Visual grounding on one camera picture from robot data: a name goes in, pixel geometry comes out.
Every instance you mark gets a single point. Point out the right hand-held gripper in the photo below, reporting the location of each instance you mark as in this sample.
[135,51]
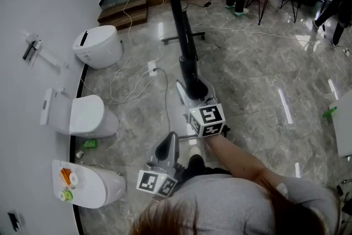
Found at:
[209,118]

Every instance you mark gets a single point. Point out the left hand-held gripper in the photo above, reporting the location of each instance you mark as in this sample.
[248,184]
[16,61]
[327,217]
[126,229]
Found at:
[156,181]

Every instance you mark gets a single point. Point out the person's right forearm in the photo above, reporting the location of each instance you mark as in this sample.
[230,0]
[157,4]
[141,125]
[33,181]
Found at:
[233,157]

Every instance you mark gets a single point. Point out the person's legs in black trousers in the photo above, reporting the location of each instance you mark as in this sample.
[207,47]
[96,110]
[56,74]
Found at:
[200,168]

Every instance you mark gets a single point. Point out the white power strip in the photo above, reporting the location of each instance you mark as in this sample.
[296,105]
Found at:
[347,51]
[151,67]

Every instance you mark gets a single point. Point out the white tankless toilet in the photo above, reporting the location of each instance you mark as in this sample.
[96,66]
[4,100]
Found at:
[96,187]

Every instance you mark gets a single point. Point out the white toilet with tank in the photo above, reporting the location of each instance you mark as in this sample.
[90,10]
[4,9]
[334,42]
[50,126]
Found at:
[88,118]

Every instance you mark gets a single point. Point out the small white bottle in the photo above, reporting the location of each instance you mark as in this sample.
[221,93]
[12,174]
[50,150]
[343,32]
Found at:
[79,154]

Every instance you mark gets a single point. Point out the person's grey sweater torso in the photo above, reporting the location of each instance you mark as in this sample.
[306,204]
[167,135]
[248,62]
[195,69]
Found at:
[233,206]

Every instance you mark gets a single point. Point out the white paper roll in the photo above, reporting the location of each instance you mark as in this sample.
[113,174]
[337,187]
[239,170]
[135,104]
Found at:
[73,179]

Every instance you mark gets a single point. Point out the orange box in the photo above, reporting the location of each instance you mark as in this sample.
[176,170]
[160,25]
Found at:
[65,176]

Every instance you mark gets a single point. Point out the green tape roll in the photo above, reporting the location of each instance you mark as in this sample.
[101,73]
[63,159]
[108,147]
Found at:
[66,195]

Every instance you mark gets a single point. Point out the white toilet with black strip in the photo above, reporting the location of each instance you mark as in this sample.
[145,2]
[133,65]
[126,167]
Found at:
[100,46]

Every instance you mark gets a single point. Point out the wooden steps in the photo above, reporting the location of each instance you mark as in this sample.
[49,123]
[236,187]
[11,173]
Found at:
[123,13]

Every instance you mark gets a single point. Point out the green bottle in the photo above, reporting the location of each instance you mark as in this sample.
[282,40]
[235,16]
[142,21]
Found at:
[329,112]

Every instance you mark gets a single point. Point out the white bathtub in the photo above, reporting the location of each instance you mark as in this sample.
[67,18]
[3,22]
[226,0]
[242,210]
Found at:
[343,126]

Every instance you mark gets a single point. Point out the black wall socket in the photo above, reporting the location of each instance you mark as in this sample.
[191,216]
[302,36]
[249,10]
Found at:
[13,221]

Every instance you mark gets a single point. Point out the black and white wall fixture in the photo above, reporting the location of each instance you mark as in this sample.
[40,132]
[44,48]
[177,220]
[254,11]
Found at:
[28,49]

